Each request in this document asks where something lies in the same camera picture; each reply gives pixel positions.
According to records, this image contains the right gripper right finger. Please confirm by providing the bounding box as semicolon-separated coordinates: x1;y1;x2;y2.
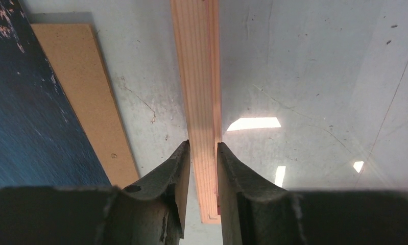
217;142;408;244

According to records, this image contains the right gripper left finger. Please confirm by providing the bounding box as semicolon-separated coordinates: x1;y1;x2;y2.
0;141;190;244

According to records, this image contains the landscape photo print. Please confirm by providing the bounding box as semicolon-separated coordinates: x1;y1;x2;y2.
0;1;110;188

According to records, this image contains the pink wooden picture frame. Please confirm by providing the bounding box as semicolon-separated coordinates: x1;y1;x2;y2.
170;0;222;224

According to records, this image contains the brown backing board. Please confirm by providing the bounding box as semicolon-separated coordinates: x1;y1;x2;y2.
31;23;139;188

